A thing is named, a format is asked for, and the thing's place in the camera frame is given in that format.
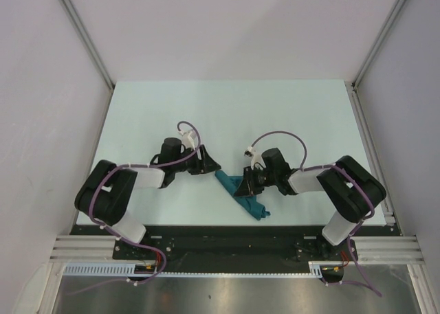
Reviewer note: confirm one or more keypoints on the teal cloth napkin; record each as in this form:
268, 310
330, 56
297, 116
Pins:
249, 204

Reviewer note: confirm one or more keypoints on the left aluminium corner post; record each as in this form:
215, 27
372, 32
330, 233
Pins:
78, 25

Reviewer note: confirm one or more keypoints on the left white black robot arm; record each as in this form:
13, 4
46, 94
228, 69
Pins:
106, 193

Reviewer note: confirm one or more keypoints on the right aluminium corner post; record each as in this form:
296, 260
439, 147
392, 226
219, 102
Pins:
385, 30

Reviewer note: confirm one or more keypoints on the aluminium corner post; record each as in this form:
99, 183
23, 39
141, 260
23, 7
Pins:
78, 25
385, 30

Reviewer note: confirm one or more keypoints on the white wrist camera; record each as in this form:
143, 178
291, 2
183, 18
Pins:
189, 139
255, 157

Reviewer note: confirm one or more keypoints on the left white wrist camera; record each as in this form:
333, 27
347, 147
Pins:
189, 139

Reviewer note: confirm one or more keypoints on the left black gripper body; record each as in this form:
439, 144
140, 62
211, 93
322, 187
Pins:
192, 165

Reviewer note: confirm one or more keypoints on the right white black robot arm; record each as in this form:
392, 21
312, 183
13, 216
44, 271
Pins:
354, 192

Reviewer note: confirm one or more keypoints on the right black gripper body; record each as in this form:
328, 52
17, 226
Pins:
258, 179

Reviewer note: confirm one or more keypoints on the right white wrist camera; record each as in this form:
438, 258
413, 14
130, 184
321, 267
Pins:
255, 157

